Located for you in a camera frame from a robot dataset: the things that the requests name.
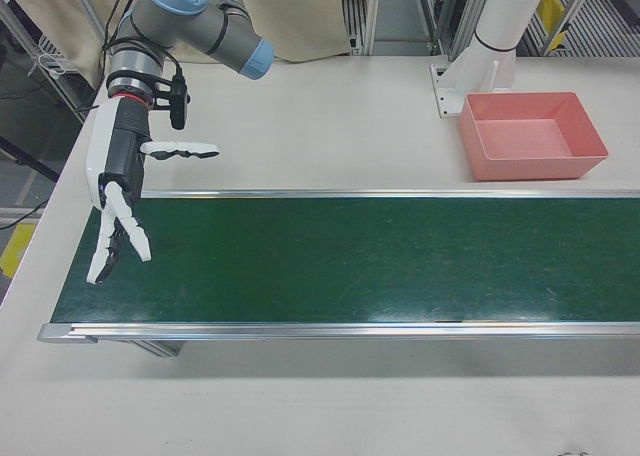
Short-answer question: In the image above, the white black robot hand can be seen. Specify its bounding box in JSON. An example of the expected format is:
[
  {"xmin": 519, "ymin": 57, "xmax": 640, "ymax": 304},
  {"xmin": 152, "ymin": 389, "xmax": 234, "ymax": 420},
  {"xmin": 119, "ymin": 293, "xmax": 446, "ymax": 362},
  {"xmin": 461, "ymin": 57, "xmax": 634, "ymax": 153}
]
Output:
[{"xmin": 84, "ymin": 97, "xmax": 222, "ymax": 285}]

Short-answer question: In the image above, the pink plastic box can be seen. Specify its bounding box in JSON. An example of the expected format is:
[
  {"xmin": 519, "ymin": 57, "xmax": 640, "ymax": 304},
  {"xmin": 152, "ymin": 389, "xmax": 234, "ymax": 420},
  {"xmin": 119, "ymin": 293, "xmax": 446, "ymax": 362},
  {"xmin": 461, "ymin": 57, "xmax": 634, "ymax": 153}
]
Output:
[{"xmin": 458, "ymin": 91, "xmax": 610, "ymax": 183}]

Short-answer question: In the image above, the beige curtain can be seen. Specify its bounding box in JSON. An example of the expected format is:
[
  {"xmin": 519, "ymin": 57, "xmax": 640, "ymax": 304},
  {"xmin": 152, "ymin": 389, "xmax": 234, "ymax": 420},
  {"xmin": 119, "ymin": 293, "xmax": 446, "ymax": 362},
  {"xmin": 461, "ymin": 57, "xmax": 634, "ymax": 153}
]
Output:
[{"xmin": 8, "ymin": 0, "xmax": 352, "ymax": 90}]

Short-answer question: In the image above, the green conveyor belt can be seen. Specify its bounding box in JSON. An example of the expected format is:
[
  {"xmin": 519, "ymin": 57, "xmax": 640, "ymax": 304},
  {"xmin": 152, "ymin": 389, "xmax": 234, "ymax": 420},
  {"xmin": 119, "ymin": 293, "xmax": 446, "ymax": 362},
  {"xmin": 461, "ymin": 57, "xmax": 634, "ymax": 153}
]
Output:
[{"xmin": 38, "ymin": 189, "xmax": 640, "ymax": 358}]

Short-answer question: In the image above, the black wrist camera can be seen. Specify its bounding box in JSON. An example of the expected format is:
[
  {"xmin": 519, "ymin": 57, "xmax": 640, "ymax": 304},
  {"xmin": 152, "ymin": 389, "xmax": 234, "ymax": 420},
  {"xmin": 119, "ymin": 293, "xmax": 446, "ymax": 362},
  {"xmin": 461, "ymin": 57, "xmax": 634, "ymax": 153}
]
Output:
[{"xmin": 152, "ymin": 73, "xmax": 194, "ymax": 130}]

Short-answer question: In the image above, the aluminium frame rack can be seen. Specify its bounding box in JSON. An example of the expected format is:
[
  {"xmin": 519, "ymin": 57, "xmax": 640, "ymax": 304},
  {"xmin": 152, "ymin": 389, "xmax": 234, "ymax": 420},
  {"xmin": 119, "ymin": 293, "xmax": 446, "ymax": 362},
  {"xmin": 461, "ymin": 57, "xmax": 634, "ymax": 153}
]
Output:
[{"xmin": 339, "ymin": 0, "xmax": 482, "ymax": 58}]

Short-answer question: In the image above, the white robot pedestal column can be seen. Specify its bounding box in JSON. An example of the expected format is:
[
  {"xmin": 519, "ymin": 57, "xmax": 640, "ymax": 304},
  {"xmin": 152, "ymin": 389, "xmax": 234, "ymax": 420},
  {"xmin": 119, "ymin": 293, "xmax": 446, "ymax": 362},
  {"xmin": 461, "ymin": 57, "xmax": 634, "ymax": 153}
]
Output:
[{"xmin": 430, "ymin": 0, "xmax": 554, "ymax": 120}]

